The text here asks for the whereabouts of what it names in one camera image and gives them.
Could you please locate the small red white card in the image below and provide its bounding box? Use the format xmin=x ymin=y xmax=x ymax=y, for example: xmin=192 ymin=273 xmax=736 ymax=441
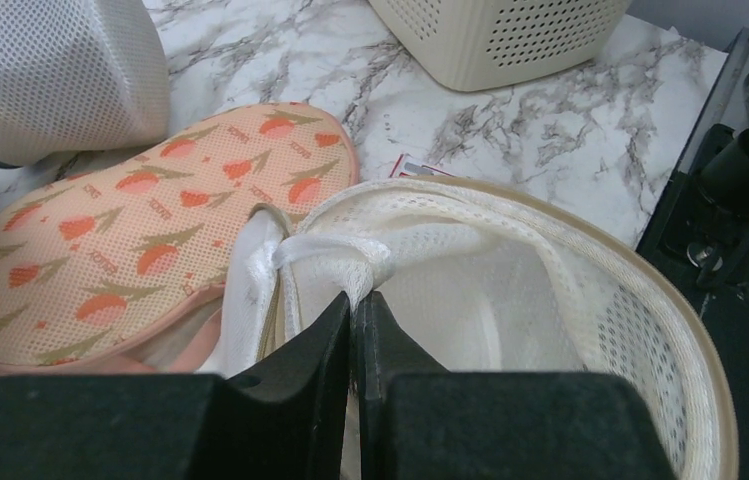
xmin=389 ymin=153 xmax=452 ymax=178

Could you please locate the white cylindrical mesh laundry bag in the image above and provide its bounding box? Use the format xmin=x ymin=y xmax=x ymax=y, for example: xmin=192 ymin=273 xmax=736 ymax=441
xmin=0 ymin=1 xmax=170 ymax=168

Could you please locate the orange tulip print laundry bag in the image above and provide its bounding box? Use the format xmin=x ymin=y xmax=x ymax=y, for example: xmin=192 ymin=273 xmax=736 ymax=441
xmin=0 ymin=102 xmax=359 ymax=375

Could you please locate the black mounting rail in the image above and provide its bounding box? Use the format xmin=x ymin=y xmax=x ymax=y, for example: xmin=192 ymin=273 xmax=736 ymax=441
xmin=635 ymin=26 xmax=749 ymax=480

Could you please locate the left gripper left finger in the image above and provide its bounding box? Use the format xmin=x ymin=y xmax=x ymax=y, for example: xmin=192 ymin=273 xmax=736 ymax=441
xmin=0 ymin=294 xmax=350 ymax=479

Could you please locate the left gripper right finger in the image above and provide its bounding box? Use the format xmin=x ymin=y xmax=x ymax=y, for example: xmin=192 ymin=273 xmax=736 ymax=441
xmin=355 ymin=292 xmax=674 ymax=479

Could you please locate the cream plastic laundry basket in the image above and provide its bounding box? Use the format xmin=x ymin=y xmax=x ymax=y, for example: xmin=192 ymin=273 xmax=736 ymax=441
xmin=369 ymin=0 xmax=630 ymax=92

